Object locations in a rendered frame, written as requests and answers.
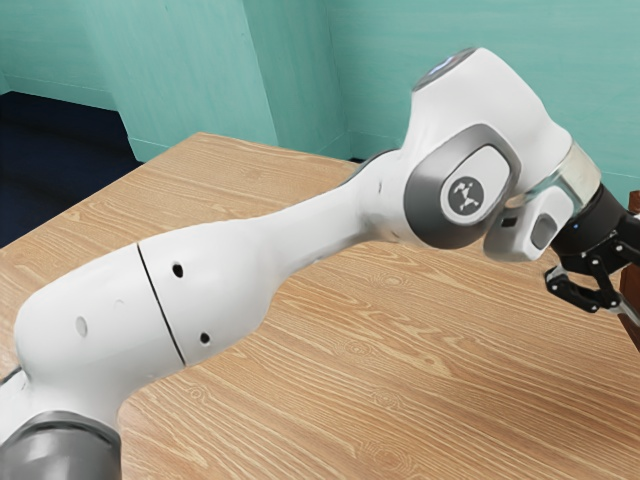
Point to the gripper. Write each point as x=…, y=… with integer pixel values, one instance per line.
x=590, y=225

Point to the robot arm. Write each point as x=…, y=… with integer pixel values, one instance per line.
x=210, y=280

